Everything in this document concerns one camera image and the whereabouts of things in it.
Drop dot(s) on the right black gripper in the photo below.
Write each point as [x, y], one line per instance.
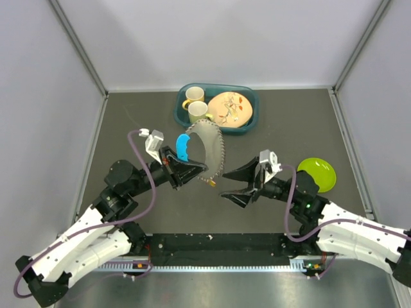
[243, 197]

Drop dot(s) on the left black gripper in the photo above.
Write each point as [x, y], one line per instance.
[179, 171]

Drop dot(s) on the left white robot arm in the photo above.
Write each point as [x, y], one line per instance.
[106, 229]

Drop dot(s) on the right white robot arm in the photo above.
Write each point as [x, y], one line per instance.
[318, 223]

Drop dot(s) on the teal plastic tub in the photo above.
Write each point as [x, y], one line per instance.
[181, 116]

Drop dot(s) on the front yellow-green mug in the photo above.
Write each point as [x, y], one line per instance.
[199, 110]

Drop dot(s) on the rear yellow mug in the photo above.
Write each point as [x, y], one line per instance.
[194, 93]

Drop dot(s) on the floral peach plate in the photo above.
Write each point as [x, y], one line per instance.
[230, 109]

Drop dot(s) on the lime green plate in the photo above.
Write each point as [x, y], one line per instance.
[321, 171]

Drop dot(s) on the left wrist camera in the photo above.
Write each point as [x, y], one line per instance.
[153, 142]

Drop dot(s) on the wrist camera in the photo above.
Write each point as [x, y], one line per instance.
[269, 165]
[153, 142]

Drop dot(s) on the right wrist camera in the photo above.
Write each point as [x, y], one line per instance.
[269, 165]

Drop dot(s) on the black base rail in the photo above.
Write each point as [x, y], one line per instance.
[221, 252]

